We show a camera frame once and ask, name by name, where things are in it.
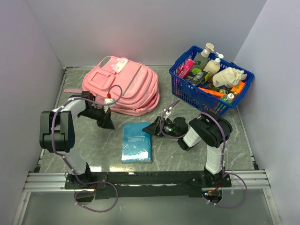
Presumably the black green box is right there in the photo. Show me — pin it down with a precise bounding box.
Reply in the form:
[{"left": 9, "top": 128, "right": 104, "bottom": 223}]
[{"left": 185, "top": 68, "right": 209, "bottom": 87}]

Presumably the orange packet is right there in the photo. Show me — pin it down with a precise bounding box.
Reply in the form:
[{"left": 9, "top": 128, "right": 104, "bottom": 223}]
[{"left": 198, "top": 87, "right": 225, "bottom": 98}]

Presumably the teal hardcover book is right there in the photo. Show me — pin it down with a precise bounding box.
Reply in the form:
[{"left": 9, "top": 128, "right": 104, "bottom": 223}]
[{"left": 121, "top": 122, "right": 152, "bottom": 163}]

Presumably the purple cable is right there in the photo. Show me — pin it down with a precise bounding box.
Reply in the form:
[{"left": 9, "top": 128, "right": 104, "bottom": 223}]
[
  {"left": 51, "top": 84, "right": 123, "bottom": 213},
  {"left": 159, "top": 99, "right": 248, "bottom": 209}
]

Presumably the beige cloth bag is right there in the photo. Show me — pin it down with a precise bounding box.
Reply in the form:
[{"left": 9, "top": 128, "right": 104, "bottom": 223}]
[{"left": 212, "top": 67, "right": 247, "bottom": 88}]

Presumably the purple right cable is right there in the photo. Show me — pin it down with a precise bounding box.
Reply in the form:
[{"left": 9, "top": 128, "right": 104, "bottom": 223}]
[{"left": 159, "top": 99, "right": 248, "bottom": 209}]

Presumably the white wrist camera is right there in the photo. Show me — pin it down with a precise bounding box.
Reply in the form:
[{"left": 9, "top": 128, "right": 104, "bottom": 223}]
[
  {"left": 103, "top": 98, "right": 116, "bottom": 112},
  {"left": 162, "top": 107, "right": 172, "bottom": 120}
]

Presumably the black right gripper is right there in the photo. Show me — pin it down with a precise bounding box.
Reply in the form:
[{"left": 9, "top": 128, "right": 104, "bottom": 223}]
[{"left": 142, "top": 116, "right": 180, "bottom": 139}]

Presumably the pink school backpack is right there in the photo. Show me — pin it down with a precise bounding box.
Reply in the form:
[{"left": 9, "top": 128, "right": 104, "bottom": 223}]
[{"left": 65, "top": 56, "right": 160, "bottom": 116}]

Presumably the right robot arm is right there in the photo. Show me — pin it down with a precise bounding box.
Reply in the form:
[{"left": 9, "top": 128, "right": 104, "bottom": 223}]
[{"left": 142, "top": 112, "right": 233, "bottom": 188}]

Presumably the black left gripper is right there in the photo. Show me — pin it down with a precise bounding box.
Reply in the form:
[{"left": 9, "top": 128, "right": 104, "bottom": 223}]
[{"left": 79, "top": 105, "right": 115, "bottom": 130}]

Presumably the cream pump bottle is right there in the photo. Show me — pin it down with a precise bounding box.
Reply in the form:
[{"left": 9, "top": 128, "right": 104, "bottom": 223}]
[{"left": 203, "top": 53, "right": 224, "bottom": 77}]

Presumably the green bottle red cap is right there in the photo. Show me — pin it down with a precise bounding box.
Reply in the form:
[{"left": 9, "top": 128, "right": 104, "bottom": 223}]
[{"left": 220, "top": 93, "right": 236, "bottom": 105}]

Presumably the pink box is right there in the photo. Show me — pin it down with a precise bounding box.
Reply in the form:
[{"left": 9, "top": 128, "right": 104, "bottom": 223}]
[{"left": 177, "top": 59, "right": 195, "bottom": 78}]

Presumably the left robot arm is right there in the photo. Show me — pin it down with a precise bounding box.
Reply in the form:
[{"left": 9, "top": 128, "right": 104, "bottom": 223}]
[{"left": 39, "top": 91, "right": 116, "bottom": 188}]

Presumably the grey pump bottle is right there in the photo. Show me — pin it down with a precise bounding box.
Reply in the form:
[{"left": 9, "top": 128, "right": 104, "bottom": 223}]
[{"left": 193, "top": 43, "right": 214, "bottom": 70}]

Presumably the blue plastic basket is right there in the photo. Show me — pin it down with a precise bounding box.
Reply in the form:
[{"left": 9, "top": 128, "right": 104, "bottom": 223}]
[{"left": 169, "top": 45, "right": 255, "bottom": 116}]

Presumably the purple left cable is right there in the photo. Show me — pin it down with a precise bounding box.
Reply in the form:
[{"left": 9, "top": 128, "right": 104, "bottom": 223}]
[{"left": 51, "top": 84, "right": 123, "bottom": 213}]

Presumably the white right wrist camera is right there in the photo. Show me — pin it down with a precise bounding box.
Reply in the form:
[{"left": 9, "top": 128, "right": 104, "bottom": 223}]
[{"left": 162, "top": 107, "right": 172, "bottom": 120}]

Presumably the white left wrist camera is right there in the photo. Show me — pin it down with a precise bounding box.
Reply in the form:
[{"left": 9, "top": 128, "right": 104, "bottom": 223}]
[{"left": 103, "top": 98, "right": 116, "bottom": 112}]

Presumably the orange snack pack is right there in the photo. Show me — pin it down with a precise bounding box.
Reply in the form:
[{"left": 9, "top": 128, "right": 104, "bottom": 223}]
[{"left": 231, "top": 81, "right": 245, "bottom": 95}]

